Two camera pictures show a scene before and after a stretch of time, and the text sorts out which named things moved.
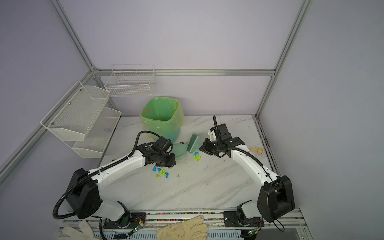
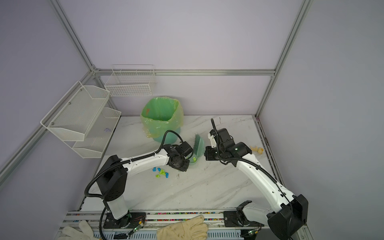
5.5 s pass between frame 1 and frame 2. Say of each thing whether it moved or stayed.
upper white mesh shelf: stayed
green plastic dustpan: moved
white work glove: stayed
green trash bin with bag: stayed
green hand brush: moved
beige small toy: stayed
